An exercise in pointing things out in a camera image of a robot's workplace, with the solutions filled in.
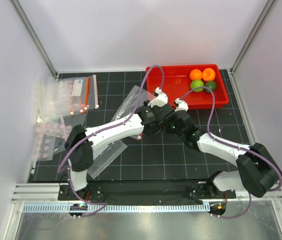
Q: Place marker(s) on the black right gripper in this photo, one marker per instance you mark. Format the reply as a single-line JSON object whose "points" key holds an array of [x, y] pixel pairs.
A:
{"points": [[168, 129]]}

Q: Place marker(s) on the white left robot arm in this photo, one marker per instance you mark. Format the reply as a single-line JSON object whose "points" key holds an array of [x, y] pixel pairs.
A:
{"points": [[83, 143]]}

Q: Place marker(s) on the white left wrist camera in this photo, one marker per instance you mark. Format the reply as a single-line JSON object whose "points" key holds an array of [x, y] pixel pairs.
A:
{"points": [[160, 99]]}

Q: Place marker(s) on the black grid cutting mat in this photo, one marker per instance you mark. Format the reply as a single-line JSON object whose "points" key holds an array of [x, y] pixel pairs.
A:
{"points": [[158, 155]]}

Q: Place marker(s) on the pink dotted clear bag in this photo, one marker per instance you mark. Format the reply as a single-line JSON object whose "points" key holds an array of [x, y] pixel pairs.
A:
{"points": [[51, 134]]}

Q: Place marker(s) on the red plastic tray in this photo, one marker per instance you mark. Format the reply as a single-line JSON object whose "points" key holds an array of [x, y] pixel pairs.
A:
{"points": [[177, 83]]}

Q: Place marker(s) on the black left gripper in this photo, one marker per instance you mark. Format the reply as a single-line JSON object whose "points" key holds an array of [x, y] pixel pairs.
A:
{"points": [[145, 104]]}

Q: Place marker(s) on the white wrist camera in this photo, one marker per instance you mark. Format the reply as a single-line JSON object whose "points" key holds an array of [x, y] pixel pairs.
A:
{"points": [[180, 105], [160, 99]]}

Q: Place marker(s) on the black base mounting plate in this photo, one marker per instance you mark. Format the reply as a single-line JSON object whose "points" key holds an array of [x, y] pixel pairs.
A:
{"points": [[148, 192]]}

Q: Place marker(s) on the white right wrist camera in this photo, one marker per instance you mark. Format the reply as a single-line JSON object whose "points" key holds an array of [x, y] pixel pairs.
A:
{"points": [[180, 105]]}

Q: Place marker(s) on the light green lime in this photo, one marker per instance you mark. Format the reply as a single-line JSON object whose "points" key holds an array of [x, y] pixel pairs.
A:
{"points": [[197, 85]]}

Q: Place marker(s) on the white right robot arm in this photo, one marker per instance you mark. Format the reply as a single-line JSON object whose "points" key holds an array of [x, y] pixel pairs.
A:
{"points": [[256, 171]]}

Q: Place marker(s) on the dark green lime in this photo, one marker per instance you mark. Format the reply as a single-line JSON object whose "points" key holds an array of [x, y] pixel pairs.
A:
{"points": [[210, 85]]}

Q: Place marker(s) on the orange fruit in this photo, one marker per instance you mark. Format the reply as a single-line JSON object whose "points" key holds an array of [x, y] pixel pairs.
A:
{"points": [[208, 74], [196, 74]]}

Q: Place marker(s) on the pink zipper bag stack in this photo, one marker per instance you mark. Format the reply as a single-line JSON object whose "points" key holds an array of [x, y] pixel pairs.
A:
{"points": [[66, 97]]}

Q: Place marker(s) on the orange zipper clear bag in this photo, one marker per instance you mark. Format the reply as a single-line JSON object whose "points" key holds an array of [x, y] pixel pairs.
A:
{"points": [[106, 139]]}

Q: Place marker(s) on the perforated aluminium rail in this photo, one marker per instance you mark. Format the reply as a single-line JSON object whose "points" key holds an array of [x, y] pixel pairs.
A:
{"points": [[76, 207]]}

